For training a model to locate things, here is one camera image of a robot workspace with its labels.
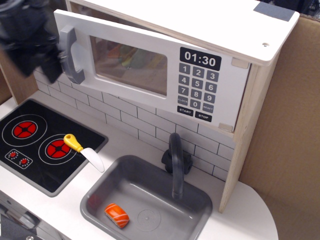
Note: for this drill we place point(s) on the grey tape patch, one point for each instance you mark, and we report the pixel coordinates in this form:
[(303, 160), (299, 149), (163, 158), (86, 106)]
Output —
[(274, 11)]

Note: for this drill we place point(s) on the dark grey toy faucet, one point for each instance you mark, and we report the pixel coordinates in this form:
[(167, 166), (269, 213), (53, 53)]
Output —
[(173, 159)]

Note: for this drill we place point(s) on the white wooden microwave cabinet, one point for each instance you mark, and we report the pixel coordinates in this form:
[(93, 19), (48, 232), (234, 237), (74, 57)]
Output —
[(227, 26)]

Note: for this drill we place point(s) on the brown cardboard panel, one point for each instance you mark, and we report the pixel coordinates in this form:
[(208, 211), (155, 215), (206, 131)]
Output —
[(283, 161)]

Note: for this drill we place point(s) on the yellow handled toy knife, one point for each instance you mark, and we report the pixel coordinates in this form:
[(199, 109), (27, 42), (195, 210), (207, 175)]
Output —
[(90, 154)]

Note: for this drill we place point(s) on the grey plastic sink basin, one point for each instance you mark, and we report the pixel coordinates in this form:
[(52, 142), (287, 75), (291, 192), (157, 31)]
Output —
[(144, 192)]

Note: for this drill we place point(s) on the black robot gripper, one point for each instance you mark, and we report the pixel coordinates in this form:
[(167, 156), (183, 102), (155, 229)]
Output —
[(29, 36)]

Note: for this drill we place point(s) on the green toy vegetable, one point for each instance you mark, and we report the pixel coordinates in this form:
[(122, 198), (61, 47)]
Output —
[(130, 57)]

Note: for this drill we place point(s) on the black toy stovetop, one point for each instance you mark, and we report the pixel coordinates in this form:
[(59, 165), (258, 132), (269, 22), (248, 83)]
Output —
[(32, 146)]

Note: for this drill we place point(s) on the white toy microwave door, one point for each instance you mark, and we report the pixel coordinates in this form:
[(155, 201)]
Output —
[(199, 84)]

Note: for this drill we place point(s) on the orange salmon sushi toy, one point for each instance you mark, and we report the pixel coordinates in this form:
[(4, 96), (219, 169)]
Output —
[(117, 215)]

